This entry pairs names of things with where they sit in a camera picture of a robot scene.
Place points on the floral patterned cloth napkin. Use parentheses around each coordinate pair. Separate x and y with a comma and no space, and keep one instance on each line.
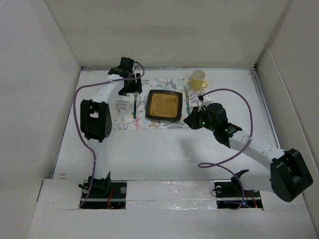
(123,116)

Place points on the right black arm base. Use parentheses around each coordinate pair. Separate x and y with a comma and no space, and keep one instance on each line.
(229,194)

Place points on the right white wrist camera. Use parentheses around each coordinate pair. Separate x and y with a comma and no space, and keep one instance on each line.
(205,101)

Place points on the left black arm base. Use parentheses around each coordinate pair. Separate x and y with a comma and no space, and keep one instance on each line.
(103,194)

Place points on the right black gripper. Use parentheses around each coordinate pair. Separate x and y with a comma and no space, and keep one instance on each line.
(191,120)

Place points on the silver table knife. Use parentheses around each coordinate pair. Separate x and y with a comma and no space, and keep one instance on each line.
(187,100)

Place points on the fork with teal handle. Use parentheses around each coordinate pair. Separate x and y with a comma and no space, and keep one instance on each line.
(135,106)

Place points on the yellow ceramic mug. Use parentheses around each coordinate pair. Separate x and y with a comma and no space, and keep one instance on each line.
(197,80)

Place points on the square black brown plate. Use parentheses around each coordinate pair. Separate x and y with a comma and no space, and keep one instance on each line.
(164,105)

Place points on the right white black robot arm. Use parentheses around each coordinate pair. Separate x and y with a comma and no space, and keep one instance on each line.
(288,175)

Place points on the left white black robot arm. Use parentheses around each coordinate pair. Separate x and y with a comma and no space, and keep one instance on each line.
(95,117)

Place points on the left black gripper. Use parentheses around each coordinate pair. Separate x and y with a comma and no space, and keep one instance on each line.
(135,88)

